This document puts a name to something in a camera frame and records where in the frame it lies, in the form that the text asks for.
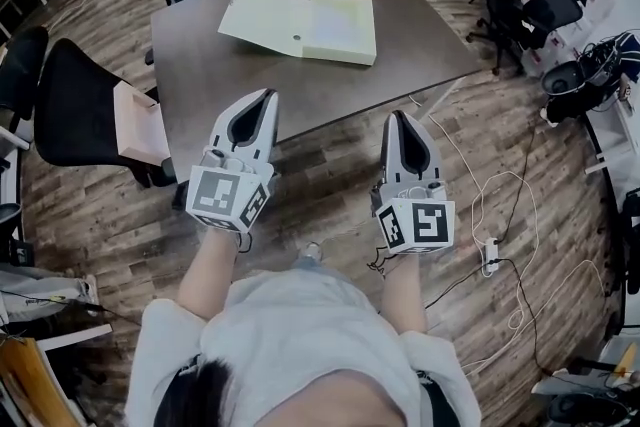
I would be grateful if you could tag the black folding chair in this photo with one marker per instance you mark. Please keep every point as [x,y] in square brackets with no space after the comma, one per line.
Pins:
[502,5]

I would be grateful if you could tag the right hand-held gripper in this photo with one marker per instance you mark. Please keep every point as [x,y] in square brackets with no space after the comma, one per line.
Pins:
[420,220]

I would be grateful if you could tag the white power strip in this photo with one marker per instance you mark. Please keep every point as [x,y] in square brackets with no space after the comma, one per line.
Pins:
[491,256]

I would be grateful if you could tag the pink cardboard box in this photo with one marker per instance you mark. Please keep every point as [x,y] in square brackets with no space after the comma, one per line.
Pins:
[142,130]

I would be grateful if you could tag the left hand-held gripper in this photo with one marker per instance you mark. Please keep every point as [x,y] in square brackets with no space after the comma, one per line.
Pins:
[220,195]

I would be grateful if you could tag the black mesh office chair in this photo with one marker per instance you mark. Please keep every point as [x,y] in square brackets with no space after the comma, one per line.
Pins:
[80,115]
[555,10]

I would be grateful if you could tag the cream plastic file box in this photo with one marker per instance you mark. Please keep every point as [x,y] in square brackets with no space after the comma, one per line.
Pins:
[265,12]

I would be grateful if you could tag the person's right forearm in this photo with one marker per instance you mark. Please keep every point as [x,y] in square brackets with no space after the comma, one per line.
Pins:
[405,290]

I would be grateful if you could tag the person's white shirt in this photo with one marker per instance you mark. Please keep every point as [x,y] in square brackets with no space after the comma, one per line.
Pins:
[280,335]

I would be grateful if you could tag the person's left forearm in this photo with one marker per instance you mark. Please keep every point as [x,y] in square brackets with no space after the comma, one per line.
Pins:
[210,275]

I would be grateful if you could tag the person's shoe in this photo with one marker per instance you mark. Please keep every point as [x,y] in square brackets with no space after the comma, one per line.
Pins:
[311,251]

